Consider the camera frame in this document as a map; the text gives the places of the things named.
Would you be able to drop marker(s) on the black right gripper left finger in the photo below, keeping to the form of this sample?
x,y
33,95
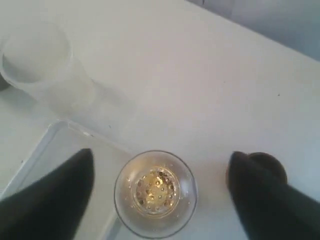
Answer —
x,y
52,207

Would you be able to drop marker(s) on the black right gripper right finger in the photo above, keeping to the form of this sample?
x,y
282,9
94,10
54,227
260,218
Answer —
x,y
268,209

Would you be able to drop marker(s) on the brown wooden cup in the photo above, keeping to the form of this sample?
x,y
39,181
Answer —
x,y
265,161

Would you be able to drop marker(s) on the clear plastic dome lid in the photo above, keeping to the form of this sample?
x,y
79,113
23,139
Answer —
x,y
155,227

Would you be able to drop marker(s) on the gold coins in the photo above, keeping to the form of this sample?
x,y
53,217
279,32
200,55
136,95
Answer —
x,y
157,192

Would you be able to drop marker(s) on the white rectangular tray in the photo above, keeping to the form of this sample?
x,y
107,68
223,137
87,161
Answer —
x,y
61,141

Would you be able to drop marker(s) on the translucent plastic container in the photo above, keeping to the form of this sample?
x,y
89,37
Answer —
x,y
38,59

